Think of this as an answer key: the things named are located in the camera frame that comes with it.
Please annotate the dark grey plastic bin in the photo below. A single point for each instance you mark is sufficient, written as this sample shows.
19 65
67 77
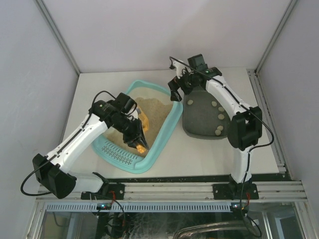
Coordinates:
200 120

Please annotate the teal plastic litter box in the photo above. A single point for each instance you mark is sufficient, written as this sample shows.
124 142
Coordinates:
162 114

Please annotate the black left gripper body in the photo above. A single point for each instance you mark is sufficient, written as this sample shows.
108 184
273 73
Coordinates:
132 131

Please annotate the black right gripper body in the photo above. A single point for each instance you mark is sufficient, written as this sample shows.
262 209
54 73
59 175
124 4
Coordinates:
174 86

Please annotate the blue slotted cable duct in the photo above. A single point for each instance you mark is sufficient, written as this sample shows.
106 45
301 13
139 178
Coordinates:
137 207

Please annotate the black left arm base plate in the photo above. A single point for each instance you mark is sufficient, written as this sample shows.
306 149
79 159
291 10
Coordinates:
108 191

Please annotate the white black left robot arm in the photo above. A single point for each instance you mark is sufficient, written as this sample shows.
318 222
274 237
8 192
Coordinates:
53 170

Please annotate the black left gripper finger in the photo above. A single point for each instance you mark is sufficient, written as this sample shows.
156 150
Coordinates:
133 144
143 142

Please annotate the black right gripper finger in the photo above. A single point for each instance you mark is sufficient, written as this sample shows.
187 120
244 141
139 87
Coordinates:
173 86
175 96

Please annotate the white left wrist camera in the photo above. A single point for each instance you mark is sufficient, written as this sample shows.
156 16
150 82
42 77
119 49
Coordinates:
134 115

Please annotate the aluminium mounting rail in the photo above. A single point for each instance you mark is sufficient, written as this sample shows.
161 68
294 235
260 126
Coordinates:
284 191

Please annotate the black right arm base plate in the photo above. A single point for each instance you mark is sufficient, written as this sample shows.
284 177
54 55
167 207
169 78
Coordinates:
234 191

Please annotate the orange plastic litter scoop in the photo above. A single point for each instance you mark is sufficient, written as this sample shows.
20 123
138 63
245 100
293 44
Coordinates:
144 122

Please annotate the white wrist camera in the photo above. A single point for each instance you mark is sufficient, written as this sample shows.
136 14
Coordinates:
134 115
178 67

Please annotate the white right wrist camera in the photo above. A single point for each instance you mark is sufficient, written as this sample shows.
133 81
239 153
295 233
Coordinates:
178 67

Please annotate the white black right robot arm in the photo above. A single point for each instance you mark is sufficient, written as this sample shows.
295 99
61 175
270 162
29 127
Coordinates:
245 121

